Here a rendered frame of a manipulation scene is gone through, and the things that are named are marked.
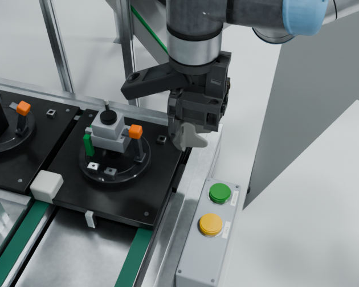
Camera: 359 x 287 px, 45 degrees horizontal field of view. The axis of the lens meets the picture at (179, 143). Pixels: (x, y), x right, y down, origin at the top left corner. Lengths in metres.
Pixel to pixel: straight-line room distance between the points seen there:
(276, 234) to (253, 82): 0.47
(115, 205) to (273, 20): 0.44
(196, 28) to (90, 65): 0.75
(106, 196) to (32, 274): 0.18
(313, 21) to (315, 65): 2.25
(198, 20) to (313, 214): 0.54
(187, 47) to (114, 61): 0.72
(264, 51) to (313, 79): 1.36
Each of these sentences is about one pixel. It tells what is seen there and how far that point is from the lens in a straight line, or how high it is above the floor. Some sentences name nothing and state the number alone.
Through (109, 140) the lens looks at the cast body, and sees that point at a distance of 0.78.
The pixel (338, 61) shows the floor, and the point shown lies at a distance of 2.85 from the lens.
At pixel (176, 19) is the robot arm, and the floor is 1.33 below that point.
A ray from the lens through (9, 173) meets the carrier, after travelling 0.89.
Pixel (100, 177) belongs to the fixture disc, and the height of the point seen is 0.99.
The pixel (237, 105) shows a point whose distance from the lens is 1.13.
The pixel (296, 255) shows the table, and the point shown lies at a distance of 0.89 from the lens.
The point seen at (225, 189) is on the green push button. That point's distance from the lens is 0.81.
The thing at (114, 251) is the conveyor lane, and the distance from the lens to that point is 0.81.
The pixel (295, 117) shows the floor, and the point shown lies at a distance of 2.39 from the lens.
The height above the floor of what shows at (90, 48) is 0.86.
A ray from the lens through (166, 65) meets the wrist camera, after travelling 0.65.
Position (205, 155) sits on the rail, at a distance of 0.87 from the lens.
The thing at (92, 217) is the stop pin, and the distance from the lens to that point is 0.80.
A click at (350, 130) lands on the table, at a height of 0.86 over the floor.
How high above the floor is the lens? 1.63
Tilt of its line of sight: 48 degrees down
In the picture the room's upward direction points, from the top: straight up
